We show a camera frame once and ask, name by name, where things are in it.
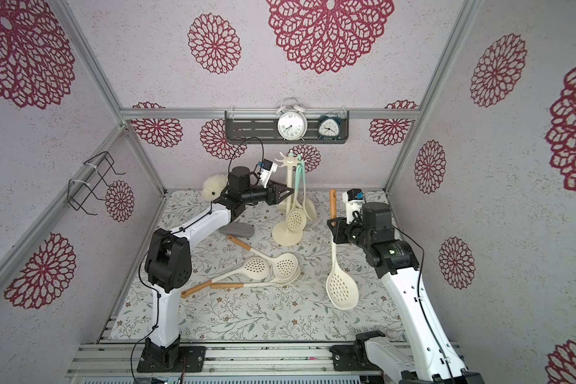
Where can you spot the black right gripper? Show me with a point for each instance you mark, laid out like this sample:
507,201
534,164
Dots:
342,230

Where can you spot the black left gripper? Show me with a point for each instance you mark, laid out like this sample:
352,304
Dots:
274,197

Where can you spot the cream skimmer wooden handle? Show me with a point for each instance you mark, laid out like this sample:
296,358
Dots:
341,288

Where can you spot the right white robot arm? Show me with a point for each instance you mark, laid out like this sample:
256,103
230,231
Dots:
432,359

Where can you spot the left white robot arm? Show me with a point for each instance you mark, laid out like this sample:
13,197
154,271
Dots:
168,264

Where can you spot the cream utensil rack stand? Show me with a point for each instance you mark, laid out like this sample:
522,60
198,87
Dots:
280,233

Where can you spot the white plush dog toy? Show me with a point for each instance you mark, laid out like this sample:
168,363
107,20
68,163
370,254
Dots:
213,187

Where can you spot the white alarm clock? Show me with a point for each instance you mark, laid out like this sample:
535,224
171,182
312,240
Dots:
292,122

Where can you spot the teal alarm clock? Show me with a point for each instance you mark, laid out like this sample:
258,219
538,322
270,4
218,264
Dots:
329,127

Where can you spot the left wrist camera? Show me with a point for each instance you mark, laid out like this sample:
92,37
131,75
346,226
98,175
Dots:
267,168

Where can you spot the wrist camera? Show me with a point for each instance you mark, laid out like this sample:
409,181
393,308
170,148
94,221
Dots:
267,168
354,199

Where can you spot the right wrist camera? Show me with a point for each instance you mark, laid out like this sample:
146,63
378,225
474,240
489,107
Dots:
354,199

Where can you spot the cream skimmer brown handle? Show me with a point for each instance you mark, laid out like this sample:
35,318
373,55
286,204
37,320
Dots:
286,266

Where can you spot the grey wall shelf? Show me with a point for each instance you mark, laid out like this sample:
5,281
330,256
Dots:
239,129

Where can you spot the cream skimmer orange handle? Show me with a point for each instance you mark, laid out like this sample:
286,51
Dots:
255,268

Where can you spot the black wire wall rack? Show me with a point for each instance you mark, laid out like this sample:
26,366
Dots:
80,190

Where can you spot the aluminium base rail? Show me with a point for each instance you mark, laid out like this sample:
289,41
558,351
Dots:
225,362

